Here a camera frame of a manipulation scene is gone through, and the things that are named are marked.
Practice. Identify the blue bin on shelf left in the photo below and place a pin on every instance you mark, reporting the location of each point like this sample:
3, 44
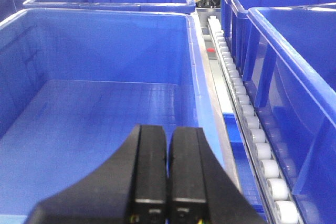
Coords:
75, 82

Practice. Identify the blue bin on shelf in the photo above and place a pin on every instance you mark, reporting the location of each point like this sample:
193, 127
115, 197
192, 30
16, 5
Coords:
289, 74
75, 82

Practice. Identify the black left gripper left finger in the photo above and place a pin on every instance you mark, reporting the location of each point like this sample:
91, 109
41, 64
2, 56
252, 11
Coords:
129, 187

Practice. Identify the blue bin on shelf middle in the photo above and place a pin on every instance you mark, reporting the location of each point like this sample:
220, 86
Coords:
289, 74

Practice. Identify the white roller conveyor track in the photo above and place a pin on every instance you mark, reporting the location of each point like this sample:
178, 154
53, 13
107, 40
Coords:
278, 202

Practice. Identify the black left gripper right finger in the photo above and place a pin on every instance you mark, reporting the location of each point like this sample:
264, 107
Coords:
200, 189

